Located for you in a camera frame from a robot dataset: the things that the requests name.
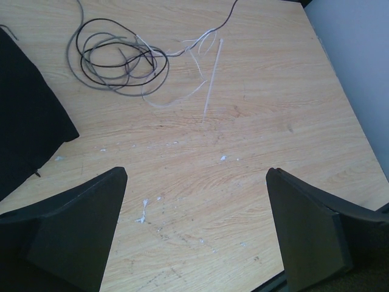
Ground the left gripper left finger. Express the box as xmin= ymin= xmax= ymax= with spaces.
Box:
xmin=1 ymin=167 xmax=127 ymax=291

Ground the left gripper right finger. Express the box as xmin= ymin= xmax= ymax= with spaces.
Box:
xmin=266 ymin=168 xmax=388 ymax=291

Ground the white zip tie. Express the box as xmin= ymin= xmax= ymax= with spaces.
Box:
xmin=202 ymin=38 xmax=224 ymax=123

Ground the white thin wire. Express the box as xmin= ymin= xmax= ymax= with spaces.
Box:
xmin=135 ymin=28 xmax=218 ymax=108

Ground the dark thin wire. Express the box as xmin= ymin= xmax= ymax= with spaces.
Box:
xmin=66 ymin=0 xmax=239 ymax=98

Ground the black cloth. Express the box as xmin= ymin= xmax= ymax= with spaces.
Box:
xmin=1 ymin=30 xmax=79 ymax=199

